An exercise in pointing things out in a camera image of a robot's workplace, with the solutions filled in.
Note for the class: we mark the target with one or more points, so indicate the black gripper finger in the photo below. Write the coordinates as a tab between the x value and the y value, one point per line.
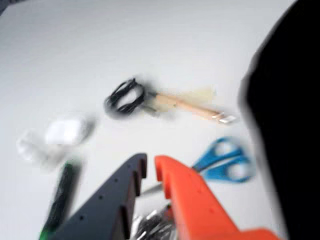
105	210

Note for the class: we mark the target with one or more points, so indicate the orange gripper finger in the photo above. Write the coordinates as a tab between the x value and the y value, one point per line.
195	205

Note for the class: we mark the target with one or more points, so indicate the black fabric bag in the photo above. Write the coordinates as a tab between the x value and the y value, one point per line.
287	112

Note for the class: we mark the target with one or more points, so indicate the green black marker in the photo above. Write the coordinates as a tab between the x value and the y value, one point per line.
62	195

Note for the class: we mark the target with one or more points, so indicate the silver metal wristwatch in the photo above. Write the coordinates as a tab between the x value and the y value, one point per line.
152	225

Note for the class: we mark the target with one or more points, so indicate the white earbuds case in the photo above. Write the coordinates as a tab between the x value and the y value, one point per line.
65	131

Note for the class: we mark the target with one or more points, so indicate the wooden ballpoint pen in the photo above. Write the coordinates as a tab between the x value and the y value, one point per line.
190	105

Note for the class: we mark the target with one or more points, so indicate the long beige masking tape strip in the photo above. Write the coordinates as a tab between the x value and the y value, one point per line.
202	93

